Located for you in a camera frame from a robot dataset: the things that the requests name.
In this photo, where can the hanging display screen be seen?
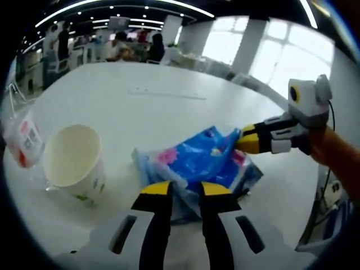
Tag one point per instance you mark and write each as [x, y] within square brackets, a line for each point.
[119, 22]

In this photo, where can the white table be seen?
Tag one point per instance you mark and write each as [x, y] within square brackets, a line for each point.
[112, 84]

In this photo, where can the clear water bottle red label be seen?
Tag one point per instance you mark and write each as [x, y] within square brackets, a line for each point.
[25, 140]

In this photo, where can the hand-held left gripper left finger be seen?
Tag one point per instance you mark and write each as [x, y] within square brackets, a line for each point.
[157, 225]

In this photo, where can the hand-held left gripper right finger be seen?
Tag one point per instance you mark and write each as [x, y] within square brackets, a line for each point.
[216, 225]

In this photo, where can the light blue packet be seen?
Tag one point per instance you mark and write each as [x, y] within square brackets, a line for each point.
[157, 174]

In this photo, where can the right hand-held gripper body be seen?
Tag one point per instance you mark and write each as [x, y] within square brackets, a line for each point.
[309, 104]

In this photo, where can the potted green plant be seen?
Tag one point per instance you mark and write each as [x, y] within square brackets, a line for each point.
[172, 45]

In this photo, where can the white power socket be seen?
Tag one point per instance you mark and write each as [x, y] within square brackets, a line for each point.
[336, 187]

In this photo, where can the white paper cup green print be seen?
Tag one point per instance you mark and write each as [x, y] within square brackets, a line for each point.
[70, 157]

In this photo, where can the curved ceiling light strip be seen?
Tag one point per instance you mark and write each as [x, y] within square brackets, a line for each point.
[112, 5]

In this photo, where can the blue plastic packet pink print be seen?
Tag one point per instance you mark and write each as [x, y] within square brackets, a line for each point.
[208, 160]

